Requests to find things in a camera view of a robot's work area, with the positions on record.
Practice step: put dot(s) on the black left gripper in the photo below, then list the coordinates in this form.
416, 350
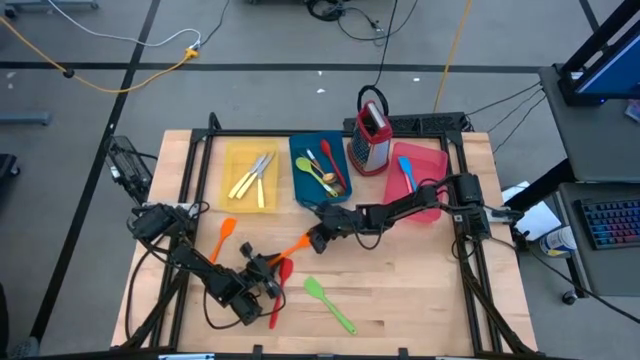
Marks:
260, 272

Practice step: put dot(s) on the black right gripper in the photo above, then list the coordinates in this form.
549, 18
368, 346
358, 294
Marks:
340, 220

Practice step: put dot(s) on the red silicone spatula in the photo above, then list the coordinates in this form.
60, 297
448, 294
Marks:
286, 270

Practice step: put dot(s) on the orange silicone spatula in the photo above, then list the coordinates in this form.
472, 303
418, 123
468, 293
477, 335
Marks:
295, 247

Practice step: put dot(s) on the brown wooden spoon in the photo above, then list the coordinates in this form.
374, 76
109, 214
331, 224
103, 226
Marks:
340, 189

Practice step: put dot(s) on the orange silicone spoon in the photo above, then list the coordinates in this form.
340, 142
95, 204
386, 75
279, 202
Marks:
227, 227

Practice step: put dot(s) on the gold metal spoon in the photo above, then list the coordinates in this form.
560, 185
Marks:
329, 177

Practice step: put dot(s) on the light green spoon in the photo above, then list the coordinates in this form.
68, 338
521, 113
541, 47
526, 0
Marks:
302, 164

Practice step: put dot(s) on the red silicone spoon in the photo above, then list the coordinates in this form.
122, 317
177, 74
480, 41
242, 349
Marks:
325, 146

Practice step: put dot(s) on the blue silicone spatula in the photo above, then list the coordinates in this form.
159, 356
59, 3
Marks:
404, 164

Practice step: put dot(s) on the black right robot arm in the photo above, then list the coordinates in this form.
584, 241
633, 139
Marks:
400, 205

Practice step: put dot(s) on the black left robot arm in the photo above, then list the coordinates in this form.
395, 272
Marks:
200, 265

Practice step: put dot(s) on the green silicone spatula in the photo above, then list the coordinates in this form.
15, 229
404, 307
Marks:
314, 287

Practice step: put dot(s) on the blue plastic bin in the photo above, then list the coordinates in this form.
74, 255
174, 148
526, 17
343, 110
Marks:
300, 185

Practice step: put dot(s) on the red-trimmed metal box grater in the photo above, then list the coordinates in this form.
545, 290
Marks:
370, 155

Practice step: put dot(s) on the yellow plastic bin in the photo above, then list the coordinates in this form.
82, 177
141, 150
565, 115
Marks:
235, 155

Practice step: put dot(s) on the pink plastic bin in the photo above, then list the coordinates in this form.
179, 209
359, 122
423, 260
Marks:
430, 160

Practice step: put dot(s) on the black power supply box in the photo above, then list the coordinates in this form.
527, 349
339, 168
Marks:
127, 167

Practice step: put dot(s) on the white paper sheet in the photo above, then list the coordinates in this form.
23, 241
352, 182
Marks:
542, 220

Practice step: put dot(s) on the white and yellow bottle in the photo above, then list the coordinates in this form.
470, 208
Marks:
560, 240

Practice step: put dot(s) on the black caster wheel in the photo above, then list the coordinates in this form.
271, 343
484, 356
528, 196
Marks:
568, 298

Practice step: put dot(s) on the black floor object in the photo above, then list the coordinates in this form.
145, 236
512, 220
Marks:
7, 167

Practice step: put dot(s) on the grey metal floor bar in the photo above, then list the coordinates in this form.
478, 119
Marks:
25, 119

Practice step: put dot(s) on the grey desk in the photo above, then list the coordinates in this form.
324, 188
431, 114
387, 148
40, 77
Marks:
590, 140

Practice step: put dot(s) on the grey keyboard shelf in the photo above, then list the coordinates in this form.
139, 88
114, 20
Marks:
610, 270

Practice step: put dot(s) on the rainbow backlit keyboard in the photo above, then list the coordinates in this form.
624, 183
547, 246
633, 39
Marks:
612, 222

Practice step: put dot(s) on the computer monitor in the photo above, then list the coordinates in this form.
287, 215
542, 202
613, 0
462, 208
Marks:
615, 70

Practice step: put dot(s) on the black aluminium table frame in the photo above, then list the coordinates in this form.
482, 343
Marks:
250, 133

